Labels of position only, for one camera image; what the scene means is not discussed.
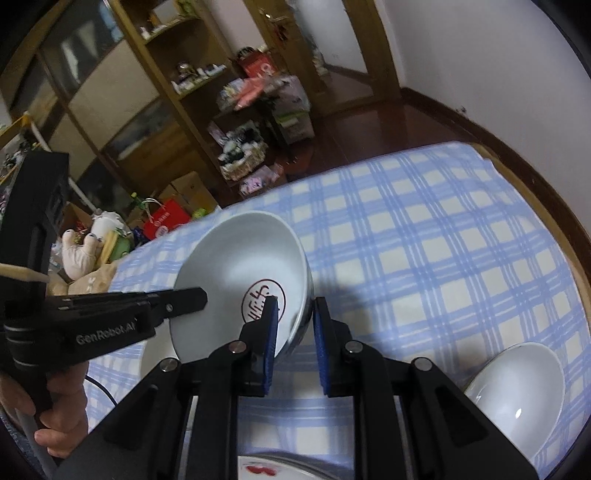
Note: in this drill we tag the tan bed mat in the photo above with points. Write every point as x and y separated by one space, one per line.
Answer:
545 217

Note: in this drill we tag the red floral patterned bowl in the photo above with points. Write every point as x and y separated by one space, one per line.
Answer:
231 258

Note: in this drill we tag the open cardboard box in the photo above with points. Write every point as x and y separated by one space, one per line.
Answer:
74 214

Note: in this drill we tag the white cherry print plate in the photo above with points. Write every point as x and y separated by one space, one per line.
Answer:
295 470

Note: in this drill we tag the green bottle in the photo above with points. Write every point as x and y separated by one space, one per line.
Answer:
136 199

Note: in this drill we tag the red paper bag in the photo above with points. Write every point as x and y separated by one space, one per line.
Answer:
166 221

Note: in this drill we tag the pink magazine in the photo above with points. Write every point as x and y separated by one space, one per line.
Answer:
261 180

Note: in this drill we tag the small dark table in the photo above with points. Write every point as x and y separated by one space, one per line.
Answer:
258 115

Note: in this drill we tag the wicker basket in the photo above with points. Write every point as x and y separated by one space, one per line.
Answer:
244 166

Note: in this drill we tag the blue checked blanket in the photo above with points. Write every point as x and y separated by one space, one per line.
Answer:
415 240

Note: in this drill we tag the white pink plush toy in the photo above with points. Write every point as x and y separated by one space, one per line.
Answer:
81 256

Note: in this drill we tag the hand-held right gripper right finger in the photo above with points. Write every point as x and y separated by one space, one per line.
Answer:
321 350

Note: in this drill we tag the white yellow plush toy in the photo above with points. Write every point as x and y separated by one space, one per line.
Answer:
108 228

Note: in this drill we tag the wooden door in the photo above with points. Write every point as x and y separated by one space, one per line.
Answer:
378 46

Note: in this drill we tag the plain white bowl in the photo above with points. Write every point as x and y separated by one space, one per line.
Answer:
512 397

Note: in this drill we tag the pink packet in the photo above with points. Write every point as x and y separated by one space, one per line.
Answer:
251 92

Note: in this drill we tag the white toy shelf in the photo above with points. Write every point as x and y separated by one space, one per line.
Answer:
18 134

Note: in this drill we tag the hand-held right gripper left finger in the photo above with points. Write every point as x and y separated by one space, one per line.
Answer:
270 350

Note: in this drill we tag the black white striped cloth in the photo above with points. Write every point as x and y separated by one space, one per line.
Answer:
238 141

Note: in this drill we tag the wooden corner shelf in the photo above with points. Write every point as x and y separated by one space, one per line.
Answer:
175 60

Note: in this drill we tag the wooden wardrobe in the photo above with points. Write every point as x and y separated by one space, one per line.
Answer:
92 92

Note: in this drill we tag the brown printed blanket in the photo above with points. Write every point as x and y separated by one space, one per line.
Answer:
87 279

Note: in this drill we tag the red gift bag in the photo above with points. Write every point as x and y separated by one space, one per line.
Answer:
258 64

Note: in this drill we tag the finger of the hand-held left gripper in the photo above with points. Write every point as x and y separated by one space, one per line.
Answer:
180 300

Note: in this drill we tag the person's left hand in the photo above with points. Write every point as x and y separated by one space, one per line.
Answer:
69 397

